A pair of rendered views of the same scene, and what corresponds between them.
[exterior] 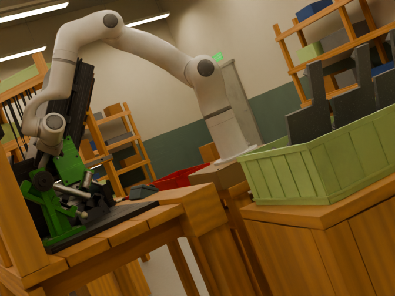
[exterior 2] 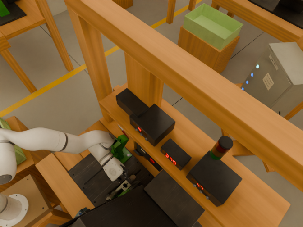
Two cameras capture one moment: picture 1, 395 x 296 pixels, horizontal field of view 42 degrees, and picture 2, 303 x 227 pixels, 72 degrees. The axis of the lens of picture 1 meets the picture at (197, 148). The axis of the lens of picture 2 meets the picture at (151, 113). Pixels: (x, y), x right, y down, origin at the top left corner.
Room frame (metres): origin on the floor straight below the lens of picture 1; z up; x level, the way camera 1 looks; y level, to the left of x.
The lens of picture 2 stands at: (2.44, 0.61, 2.40)
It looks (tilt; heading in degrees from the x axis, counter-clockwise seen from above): 59 degrees down; 160
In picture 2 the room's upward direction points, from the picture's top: 4 degrees clockwise
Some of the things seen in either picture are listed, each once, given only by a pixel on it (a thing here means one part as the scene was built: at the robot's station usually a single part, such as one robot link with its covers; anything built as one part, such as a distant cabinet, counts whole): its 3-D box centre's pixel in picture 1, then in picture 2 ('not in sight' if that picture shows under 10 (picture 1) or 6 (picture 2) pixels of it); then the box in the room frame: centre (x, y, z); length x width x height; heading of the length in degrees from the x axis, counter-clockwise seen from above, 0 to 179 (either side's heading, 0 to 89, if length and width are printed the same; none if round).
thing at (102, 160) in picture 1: (70, 173); not in sight; (2.40, 0.60, 1.11); 0.39 x 0.16 x 0.03; 118
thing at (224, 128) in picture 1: (227, 135); (4, 207); (2.05, -0.13, 1.02); 0.19 x 0.19 x 0.18
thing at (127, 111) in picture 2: not in sight; (132, 105); (1.92, 0.71, 1.59); 0.15 x 0.07 x 0.07; 28
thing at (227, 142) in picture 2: not in sight; (224, 144); (2.25, 0.97, 1.71); 0.05 x 0.05 x 0.04
